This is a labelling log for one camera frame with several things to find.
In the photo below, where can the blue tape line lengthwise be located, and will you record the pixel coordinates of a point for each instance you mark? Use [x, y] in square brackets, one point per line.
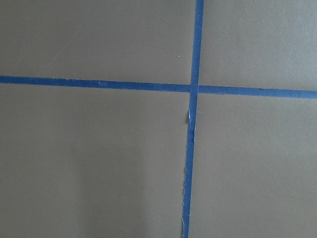
[192, 114]

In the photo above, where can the blue tape line crosswise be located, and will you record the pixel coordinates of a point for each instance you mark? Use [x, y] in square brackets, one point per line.
[203, 89]

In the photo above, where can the brown paper table cover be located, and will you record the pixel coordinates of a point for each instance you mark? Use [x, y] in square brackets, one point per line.
[108, 163]

